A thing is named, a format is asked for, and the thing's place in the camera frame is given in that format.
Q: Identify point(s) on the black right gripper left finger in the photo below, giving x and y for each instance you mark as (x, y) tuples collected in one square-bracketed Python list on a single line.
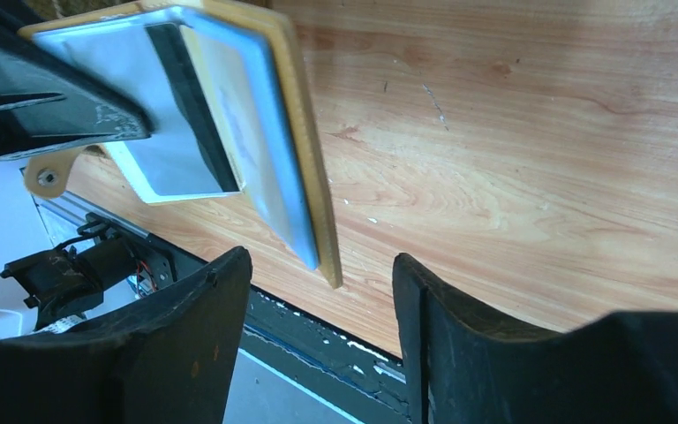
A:
[(167, 358)]

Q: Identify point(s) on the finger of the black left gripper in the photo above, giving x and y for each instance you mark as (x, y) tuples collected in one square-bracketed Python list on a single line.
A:
[(47, 105)]

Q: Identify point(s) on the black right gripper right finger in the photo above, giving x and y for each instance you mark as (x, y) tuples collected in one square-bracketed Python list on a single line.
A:
[(467, 362)]

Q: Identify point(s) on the dark grey card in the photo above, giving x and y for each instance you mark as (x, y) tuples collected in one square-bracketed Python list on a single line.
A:
[(188, 94)]

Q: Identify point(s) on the yellow leather card holder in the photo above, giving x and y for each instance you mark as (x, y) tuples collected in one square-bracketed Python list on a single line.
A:
[(249, 64)]

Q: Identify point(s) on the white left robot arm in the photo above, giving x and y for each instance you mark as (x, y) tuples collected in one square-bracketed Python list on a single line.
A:
[(42, 288)]

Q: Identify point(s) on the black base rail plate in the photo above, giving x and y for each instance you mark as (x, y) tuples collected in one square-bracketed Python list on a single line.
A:
[(290, 366)]

